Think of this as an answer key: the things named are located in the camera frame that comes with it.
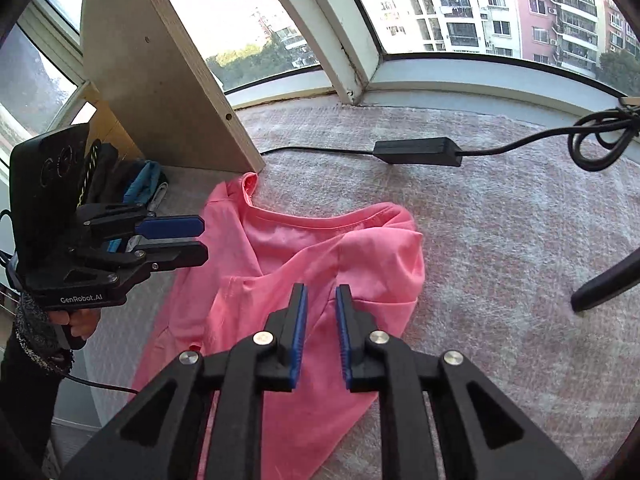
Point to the black garment with yellow stripe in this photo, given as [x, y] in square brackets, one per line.
[107, 170]

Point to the blue garment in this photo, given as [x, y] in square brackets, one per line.
[142, 182]

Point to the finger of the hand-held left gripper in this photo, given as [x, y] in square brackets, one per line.
[175, 254]
[170, 226]

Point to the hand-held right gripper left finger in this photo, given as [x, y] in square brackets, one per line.
[300, 340]

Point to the person's left forearm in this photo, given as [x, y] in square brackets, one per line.
[30, 395]

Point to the small pine wood panel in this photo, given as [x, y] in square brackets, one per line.
[117, 127]

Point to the pink t-shirt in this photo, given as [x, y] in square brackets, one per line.
[280, 260]

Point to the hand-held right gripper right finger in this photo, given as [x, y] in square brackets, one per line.
[344, 340]

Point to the pink plaid tablecloth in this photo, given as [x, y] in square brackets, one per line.
[500, 260]

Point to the person's left hand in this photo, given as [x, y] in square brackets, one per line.
[82, 322]

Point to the large wooden board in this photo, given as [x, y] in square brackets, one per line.
[150, 60]

